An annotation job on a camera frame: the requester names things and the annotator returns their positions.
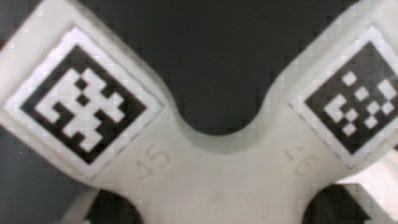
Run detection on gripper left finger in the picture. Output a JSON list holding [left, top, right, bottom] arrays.
[[58, 188, 145, 224]]

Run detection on white cross-shaped table base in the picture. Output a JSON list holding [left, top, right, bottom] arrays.
[[0, 0, 398, 224]]

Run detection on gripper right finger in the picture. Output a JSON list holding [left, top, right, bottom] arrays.
[[300, 183, 392, 224]]

